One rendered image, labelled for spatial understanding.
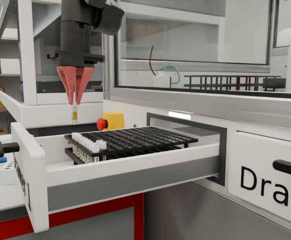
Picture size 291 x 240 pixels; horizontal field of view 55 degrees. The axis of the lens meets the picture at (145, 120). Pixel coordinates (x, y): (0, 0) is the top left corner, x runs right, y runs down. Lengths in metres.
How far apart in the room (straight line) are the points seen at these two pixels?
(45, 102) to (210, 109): 0.92
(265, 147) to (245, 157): 0.04
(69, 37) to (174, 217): 0.48
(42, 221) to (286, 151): 0.35
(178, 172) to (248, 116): 0.15
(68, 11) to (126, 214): 0.51
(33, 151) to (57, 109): 0.97
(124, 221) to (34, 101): 0.75
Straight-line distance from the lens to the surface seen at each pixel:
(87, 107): 1.38
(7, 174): 0.77
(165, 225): 0.77
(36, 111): 1.33
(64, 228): 0.72
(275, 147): 0.45
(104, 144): 0.48
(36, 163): 0.38
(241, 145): 0.49
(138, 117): 0.80
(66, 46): 0.55
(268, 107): 0.47
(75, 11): 0.56
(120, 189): 0.45
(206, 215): 0.62
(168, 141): 0.54
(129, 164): 0.44
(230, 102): 0.52
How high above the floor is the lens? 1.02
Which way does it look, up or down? 8 degrees down
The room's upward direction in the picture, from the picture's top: straight up
